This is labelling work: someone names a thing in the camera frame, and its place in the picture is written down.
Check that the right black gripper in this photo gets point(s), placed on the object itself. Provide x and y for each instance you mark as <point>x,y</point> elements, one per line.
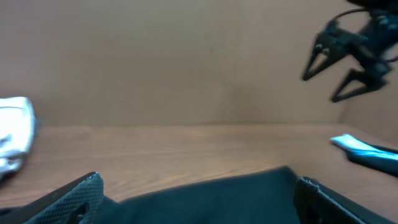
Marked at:
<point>367,46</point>

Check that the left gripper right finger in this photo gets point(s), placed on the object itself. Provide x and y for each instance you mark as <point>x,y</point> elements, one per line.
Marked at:
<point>316,203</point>

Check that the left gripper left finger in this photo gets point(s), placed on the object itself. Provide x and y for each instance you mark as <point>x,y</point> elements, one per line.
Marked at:
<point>76,202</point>

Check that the black t-shirt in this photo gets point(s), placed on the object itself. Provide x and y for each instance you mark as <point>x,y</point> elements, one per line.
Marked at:
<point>262,197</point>

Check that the light blue printed shirt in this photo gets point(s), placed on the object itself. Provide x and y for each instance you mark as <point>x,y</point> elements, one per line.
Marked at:
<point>356,147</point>

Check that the folded beige trousers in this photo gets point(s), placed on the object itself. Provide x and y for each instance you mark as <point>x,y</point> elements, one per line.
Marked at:
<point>18,125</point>

